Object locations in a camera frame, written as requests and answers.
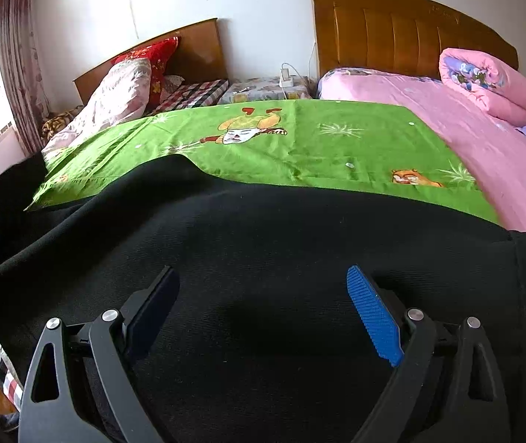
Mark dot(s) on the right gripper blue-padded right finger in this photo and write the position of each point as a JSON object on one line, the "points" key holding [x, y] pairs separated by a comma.
{"points": [[446, 385]]}

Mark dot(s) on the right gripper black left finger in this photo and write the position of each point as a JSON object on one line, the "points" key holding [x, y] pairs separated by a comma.
{"points": [[58, 403]]}

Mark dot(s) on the black pants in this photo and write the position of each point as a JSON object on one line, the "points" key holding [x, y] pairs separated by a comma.
{"points": [[263, 343]]}

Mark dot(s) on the pink bed sheet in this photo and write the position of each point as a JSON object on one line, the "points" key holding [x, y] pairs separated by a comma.
{"points": [[493, 150]]}

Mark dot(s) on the green cartoon bed sheet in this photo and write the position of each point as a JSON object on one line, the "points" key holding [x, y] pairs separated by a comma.
{"points": [[355, 146]]}

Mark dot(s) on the brown yellow patterned blanket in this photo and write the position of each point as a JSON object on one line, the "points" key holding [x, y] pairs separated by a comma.
{"points": [[58, 122]]}

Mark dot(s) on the folded pink quilt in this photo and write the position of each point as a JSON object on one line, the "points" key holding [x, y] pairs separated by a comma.
{"points": [[491, 84]]}

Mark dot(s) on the pink white floral quilt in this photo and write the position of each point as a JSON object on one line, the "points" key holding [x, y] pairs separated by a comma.
{"points": [[122, 96]]}

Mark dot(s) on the red plaid bed sheet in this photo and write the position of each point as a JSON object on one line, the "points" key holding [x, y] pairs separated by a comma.
{"points": [[192, 96]]}

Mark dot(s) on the red embroidered pillow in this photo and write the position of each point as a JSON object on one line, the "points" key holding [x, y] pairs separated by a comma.
{"points": [[158, 54]]}

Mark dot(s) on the plain wooden headboard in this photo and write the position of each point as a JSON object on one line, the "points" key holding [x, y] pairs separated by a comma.
{"points": [[199, 57]]}

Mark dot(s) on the padded brown headboard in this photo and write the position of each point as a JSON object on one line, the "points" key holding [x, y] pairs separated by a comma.
{"points": [[399, 36]]}

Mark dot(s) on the pink patterned curtain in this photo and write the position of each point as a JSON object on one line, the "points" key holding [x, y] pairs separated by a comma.
{"points": [[21, 73]]}

